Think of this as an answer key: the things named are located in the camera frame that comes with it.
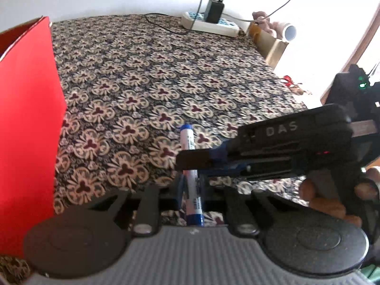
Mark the white power strip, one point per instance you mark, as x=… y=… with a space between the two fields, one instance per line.
x=225 y=28

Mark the white tube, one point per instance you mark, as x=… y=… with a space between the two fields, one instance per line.
x=289 y=32

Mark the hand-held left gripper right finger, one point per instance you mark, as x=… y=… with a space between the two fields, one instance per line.
x=207 y=196

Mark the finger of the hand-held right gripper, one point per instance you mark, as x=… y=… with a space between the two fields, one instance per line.
x=193 y=160

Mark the gold cardboard box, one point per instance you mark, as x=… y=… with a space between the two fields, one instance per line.
x=268 y=44

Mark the floral patterned tablecloth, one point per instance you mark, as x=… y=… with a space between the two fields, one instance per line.
x=148 y=80

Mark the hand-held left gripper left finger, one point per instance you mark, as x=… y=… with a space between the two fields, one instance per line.
x=180 y=193

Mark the blue and white marker pen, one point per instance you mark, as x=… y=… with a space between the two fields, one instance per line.
x=194 y=196

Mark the red and white small item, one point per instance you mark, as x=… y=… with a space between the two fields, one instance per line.
x=292 y=84

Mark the pink plush toy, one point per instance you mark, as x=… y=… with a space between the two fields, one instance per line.
x=264 y=19

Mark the red cardboard box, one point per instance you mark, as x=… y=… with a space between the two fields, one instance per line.
x=26 y=124

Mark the black power adapter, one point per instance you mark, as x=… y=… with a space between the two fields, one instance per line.
x=214 y=11

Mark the person's right hand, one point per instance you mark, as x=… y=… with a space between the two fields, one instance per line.
x=326 y=207

